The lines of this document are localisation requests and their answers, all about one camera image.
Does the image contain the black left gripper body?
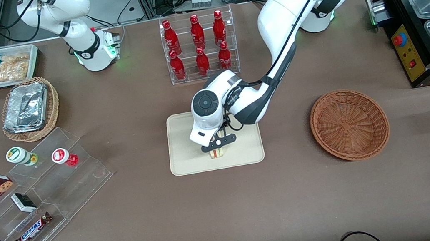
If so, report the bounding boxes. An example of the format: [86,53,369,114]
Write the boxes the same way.
[200,133,239,153]

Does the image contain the triangle sandwich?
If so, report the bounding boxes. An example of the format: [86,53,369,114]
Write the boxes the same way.
[207,146,229,160]

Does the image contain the beige rectangular tray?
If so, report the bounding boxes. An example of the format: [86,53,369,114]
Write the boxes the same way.
[162,100,267,177]

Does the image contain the round brown wicker basket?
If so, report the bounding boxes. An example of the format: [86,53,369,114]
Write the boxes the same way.
[306,84,394,167]

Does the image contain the oval light wicker basket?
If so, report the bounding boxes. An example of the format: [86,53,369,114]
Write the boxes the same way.
[0,74,65,146]

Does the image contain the clear acrylic bottle rack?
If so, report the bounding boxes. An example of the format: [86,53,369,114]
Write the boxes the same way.
[157,5,242,86]

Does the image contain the red cola bottle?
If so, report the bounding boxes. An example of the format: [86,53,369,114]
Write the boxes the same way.
[193,46,212,77]
[168,48,188,82]
[210,9,229,47]
[161,19,183,56]
[188,13,207,51]
[215,40,234,72]

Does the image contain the grey terminal block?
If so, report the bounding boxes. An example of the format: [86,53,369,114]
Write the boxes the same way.
[190,0,213,10]

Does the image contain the red-lidded small jar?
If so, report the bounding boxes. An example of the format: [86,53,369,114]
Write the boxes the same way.
[50,145,80,170]

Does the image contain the stacked aluminium foil trays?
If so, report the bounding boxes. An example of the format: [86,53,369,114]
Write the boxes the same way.
[0,80,53,136]

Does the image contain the Snickers chocolate bar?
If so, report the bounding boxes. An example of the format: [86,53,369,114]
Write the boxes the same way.
[12,211,56,241]

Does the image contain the green-lidded small jar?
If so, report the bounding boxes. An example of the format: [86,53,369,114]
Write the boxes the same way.
[4,144,40,170]

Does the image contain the red emergency stop button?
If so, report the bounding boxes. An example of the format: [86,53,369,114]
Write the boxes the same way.
[392,32,408,48]

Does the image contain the small clear cracker bag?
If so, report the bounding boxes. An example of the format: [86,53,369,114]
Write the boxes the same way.
[0,51,31,67]

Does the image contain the large clear cracker bag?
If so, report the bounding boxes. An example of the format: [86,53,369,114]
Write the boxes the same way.
[0,58,32,83]

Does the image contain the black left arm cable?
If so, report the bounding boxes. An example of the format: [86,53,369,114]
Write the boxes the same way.
[207,0,370,134]

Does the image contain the black looped floor cable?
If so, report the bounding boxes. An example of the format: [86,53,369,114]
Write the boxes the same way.
[331,227,386,241]

